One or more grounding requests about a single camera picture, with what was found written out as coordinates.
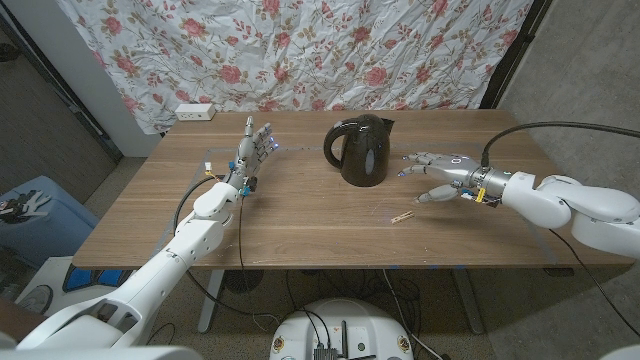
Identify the wooden clothespin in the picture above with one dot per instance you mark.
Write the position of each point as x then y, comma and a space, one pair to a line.
402, 217

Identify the grey table leg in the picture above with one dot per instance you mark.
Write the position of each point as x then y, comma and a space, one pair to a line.
470, 310
210, 305

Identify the white robot torso base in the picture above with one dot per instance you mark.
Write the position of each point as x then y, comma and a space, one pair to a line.
360, 325

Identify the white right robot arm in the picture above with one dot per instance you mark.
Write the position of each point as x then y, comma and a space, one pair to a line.
600, 205

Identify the floral backdrop cloth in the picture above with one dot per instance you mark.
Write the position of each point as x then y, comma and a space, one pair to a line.
300, 50

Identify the black door frame rail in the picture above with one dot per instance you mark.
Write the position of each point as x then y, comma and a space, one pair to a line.
75, 107

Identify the white power strip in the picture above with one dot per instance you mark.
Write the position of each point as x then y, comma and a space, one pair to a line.
195, 112

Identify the black and white glove pile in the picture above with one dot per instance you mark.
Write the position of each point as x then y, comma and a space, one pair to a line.
20, 205

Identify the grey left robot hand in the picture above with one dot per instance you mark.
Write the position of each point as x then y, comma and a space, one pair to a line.
247, 155

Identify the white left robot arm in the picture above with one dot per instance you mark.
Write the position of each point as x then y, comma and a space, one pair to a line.
165, 270

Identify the black round fan base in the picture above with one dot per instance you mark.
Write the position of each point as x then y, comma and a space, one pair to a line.
242, 281

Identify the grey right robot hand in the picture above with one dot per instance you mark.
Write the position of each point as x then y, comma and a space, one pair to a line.
460, 172

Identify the white board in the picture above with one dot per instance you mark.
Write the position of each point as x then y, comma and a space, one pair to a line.
55, 270

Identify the black electric kettle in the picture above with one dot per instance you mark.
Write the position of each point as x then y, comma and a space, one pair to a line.
365, 160

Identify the blue and black item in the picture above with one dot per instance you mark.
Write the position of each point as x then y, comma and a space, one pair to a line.
80, 277

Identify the white robot chest cover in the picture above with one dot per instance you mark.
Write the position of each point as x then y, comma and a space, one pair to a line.
100, 354

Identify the blue storage bin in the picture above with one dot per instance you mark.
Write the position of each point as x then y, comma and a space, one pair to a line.
50, 235

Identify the grey sneaker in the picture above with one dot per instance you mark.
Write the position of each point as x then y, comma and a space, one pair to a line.
37, 300

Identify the person's bare leg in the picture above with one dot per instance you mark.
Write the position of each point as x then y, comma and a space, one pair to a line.
15, 320

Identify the black backdrop stand pole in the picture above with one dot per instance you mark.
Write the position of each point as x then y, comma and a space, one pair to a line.
515, 55

